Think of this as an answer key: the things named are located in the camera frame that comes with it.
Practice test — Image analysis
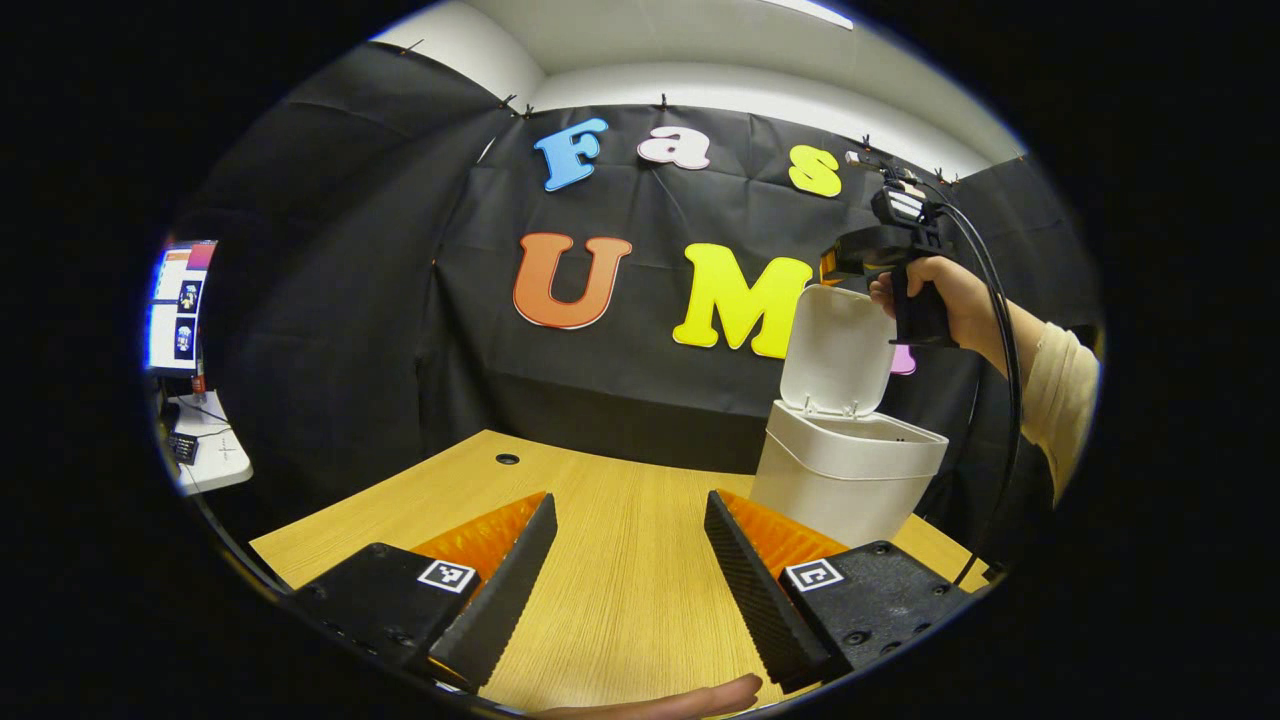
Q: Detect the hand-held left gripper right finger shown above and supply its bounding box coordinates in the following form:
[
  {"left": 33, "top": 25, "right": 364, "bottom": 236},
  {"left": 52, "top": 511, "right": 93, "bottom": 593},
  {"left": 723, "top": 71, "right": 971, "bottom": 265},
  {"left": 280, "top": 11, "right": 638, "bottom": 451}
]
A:
[{"left": 704, "top": 489, "right": 973, "bottom": 694}]

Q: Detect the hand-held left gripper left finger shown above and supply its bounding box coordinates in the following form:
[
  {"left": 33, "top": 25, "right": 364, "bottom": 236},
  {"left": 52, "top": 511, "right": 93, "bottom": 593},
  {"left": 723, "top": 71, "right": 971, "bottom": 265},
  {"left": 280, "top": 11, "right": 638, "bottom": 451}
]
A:
[{"left": 292, "top": 492, "right": 559, "bottom": 693}]

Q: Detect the white desktop garbage bin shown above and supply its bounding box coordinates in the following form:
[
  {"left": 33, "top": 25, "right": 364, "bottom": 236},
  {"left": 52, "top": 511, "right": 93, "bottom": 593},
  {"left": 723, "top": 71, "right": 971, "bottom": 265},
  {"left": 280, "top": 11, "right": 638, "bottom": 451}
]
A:
[{"left": 750, "top": 284, "right": 949, "bottom": 549}]

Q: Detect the wooden desktop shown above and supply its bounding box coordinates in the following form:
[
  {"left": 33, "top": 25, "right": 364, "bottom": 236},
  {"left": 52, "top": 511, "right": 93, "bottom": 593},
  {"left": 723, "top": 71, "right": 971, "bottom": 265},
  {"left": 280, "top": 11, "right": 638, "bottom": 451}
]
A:
[{"left": 250, "top": 430, "right": 996, "bottom": 713}]

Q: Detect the ceiling light panel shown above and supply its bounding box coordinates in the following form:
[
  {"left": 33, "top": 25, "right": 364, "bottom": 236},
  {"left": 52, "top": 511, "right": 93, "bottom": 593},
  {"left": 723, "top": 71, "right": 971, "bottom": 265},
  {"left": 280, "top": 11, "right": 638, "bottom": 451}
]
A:
[{"left": 760, "top": 0, "right": 856, "bottom": 31}]

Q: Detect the black backdrop cloth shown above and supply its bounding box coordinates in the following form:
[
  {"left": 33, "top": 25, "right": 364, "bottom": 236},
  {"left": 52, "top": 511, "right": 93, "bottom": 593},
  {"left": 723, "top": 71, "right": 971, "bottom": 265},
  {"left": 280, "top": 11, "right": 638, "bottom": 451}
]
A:
[{"left": 165, "top": 40, "right": 1101, "bottom": 561}]

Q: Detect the white side table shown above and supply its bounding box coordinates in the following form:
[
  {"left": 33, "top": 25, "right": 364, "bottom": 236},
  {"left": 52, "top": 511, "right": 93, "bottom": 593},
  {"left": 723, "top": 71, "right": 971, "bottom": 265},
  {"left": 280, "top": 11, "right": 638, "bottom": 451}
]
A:
[{"left": 160, "top": 390, "right": 255, "bottom": 497}]

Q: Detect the computer monitor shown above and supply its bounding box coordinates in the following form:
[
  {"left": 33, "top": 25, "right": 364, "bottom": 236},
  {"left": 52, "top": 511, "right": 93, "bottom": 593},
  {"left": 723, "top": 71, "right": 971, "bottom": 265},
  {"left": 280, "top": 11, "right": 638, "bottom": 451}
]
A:
[{"left": 147, "top": 240, "right": 219, "bottom": 378}]

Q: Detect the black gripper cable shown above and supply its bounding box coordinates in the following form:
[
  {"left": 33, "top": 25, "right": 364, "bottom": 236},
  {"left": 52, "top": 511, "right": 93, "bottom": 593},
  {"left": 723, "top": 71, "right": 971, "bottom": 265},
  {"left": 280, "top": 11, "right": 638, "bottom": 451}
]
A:
[{"left": 935, "top": 200, "right": 1023, "bottom": 589}]

